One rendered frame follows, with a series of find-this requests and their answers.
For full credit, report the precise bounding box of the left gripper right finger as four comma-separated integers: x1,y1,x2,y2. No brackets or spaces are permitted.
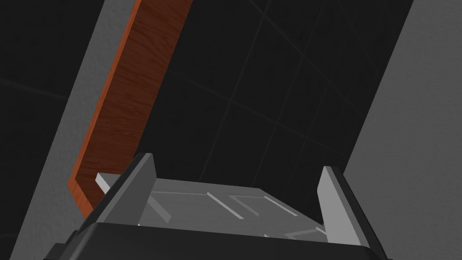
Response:
316,166,390,260

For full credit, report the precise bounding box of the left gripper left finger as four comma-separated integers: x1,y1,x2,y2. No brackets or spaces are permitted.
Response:
76,153,157,232

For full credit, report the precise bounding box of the brown wooden board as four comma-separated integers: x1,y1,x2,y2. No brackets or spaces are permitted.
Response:
67,0,194,219

